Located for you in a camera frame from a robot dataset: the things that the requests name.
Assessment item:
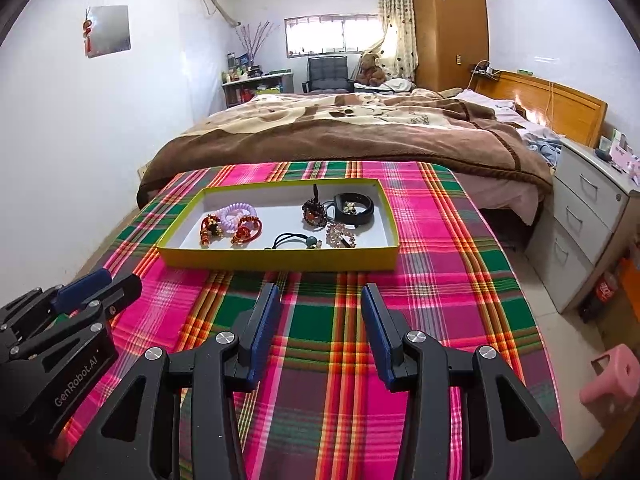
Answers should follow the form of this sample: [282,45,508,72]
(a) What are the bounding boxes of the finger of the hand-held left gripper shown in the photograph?
[97,272,144,319]
[52,267,114,312]

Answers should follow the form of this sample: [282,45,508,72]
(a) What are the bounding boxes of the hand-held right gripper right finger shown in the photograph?
[360,282,583,480]

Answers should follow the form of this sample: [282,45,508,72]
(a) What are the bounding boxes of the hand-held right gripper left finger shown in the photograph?
[60,282,283,480]

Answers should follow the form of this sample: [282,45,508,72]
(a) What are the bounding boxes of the yellow-green shallow cardboard box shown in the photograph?
[156,178,400,273]

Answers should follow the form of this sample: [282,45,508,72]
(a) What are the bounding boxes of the red knotted bead bracelet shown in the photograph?
[199,213,224,248]

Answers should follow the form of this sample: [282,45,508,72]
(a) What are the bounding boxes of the red and gold braided bracelet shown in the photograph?
[230,217,264,247]

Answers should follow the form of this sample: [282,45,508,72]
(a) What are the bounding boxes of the black hair tie with bead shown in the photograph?
[264,232,324,251]

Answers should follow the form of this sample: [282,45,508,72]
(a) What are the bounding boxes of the pink crystal bead bracelet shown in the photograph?
[324,223,357,250]

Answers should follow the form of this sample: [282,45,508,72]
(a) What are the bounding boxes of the pink spiral hair tie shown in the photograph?
[222,212,252,234]

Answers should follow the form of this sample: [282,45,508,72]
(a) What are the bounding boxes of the black wristband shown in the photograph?
[332,192,376,224]

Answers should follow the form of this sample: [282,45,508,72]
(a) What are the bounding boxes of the purple spiral hair tie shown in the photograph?
[216,202,259,221]

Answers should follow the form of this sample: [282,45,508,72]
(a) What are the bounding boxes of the grey hair tie with charm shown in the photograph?
[322,199,359,221]

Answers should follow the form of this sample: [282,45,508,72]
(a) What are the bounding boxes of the dark bead bracelet with tassel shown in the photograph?
[301,183,331,226]

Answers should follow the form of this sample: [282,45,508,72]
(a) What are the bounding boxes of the pink plaid tablecloth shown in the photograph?
[59,160,564,480]

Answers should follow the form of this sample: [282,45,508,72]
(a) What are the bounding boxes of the brown printed blanket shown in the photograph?
[137,88,554,212]

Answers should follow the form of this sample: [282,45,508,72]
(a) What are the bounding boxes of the red drink can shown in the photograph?
[594,272,621,307]

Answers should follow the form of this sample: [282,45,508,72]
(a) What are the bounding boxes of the grey drawer nightstand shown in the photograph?
[523,137,640,314]

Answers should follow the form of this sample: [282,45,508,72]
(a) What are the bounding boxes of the pink plastic stool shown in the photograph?
[579,343,640,419]

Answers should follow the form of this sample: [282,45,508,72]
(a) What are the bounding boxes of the white shelf with bottles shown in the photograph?
[221,67,296,109]

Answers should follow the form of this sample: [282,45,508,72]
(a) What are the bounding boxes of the blue crumpled clothes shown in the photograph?
[522,127,564,167]

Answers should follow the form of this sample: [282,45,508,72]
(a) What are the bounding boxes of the orange box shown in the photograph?
[617,257,640,312]

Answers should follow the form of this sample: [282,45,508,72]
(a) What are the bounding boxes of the white pillow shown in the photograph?
[452,88,527,127]

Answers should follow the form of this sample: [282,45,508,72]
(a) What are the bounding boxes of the dark padded chair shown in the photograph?
[303,55,351,95]

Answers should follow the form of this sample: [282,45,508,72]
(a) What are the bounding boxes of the brown teddy bear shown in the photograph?
[354,52,387,87]

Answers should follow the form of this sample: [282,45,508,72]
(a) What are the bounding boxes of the dried branches in vase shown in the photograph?
[234,20,281,69]

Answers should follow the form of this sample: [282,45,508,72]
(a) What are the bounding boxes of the wooden bed headboard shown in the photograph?
[474,70,609,149]

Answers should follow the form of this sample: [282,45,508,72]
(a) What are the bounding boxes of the wrapped air conditioner pipe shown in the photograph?
[197,0,242,27]

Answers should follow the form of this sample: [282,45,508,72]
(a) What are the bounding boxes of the clutter on nightstand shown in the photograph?
[594,129,640,182]

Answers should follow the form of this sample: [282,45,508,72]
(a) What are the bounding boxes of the window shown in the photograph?
[283,13,380,57]

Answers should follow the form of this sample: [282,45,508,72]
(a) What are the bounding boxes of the spotted curtain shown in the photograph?
[375,0,419,84]

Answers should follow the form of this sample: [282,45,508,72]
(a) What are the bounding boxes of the wooden wardrobe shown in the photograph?
[410,0,490,92]

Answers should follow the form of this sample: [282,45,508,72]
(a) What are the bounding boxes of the silver wall poster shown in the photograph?
[84,4,132,59]

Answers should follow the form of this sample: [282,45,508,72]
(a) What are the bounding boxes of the wall shelf with power strip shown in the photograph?
[469,59,501,84]

